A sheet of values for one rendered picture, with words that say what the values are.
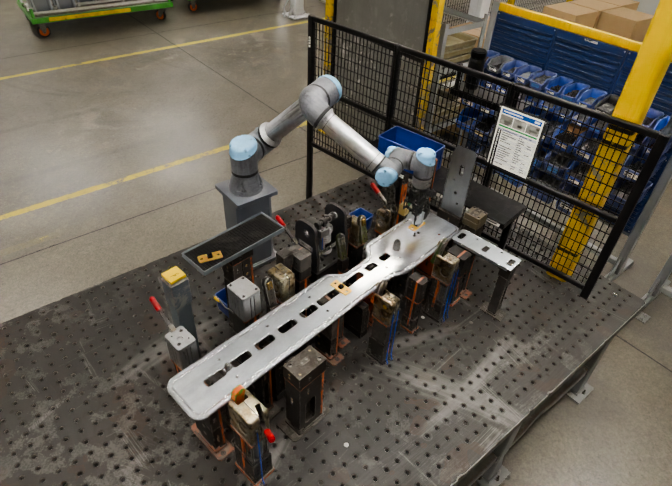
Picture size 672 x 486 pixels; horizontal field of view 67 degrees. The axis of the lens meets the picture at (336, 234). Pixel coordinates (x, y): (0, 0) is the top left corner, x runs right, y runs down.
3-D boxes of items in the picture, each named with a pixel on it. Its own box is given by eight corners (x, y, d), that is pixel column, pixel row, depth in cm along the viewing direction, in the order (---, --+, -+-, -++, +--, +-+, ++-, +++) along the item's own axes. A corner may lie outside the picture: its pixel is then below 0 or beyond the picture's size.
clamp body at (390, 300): (382, 370, 200) (392, 311, 179) (359, 352, 207) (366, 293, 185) (396, 357, 206) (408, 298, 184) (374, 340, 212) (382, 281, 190)
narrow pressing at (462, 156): (460, 218, 231) (476, 153, 210) (439, 207, 237) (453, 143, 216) (461, 217, 232) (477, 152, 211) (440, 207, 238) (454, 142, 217)
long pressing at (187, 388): (202, 431, 146) (201, 428, 145) (160, 384, 158) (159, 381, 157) (462, 230, 226) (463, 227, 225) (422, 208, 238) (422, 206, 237)
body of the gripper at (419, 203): (402, 210, 208) (405, 185, 200) (414, 202, 213) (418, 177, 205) (416, 218, 204) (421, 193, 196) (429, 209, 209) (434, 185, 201)
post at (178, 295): (188, 369, 196) (170, 289, 169) (177, 358, 200) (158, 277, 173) (205, 358, 201) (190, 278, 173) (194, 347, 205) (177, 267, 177)
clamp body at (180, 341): (191, 418, 180) (176, 355, 158) (174, 399, 186) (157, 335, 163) (214, 402, 186) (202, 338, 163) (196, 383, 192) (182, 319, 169)
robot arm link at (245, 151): (225, 171, 217) (222, 143, 208) (242, 157, 226) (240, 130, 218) (248, 178, 213) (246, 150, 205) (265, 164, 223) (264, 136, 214)
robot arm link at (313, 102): (295, 89, 180) (400, 176, 181) (309, 78, 188) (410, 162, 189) (282, 112, 188) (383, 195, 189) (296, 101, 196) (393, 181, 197)
